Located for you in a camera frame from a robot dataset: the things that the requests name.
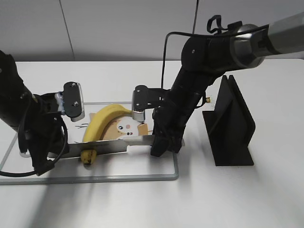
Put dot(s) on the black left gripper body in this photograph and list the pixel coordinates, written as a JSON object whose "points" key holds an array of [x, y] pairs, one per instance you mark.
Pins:
{"points": [[41, 122]]}

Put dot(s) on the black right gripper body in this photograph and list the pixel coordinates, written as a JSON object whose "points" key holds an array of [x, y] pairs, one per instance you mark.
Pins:
{"points": [[172, 112]]}

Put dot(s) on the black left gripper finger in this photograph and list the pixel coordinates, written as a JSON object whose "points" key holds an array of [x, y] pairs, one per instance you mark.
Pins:
{"points": [[44, 156]]}

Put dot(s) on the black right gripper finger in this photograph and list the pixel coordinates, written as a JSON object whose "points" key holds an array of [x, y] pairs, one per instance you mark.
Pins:
{"points": [[175, 144], [159, 146]]}

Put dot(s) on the knife with white handle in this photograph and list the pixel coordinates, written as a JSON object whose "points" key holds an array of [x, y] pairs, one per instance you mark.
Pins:
{"points": [[108, 146]]}

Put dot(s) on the cut banana end piece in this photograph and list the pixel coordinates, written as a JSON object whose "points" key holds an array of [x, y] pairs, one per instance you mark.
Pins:
{"points": [[88, 157]]}

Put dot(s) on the yellow banana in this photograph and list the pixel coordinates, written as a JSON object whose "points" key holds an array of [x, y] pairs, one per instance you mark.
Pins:
{"points": [[101, 119]]}

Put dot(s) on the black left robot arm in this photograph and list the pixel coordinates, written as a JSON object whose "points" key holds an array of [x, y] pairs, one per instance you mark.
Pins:
{"points": [[14, 99]]}

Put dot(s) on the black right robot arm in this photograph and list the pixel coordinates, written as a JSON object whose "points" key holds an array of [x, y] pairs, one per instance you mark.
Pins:
{"points": [[204, 58]]}

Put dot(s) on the white cutting board grey rim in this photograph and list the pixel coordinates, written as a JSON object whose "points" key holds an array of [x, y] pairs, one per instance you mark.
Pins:
{"points": [[136, 164]]}

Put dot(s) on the black knife stand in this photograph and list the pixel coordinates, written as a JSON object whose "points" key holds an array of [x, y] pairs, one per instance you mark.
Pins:
{"points": [[230, 126]]}

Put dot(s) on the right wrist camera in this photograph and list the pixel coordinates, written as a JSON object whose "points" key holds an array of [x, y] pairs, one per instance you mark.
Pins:
{"points": [[148, 98]]}

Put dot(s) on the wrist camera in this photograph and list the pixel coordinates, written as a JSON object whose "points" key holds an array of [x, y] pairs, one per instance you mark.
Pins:
{"points": [[148, 98], [70, 101]]}

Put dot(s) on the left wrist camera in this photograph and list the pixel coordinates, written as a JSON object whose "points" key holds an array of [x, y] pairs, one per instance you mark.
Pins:
{"points": [[70, 101]]}

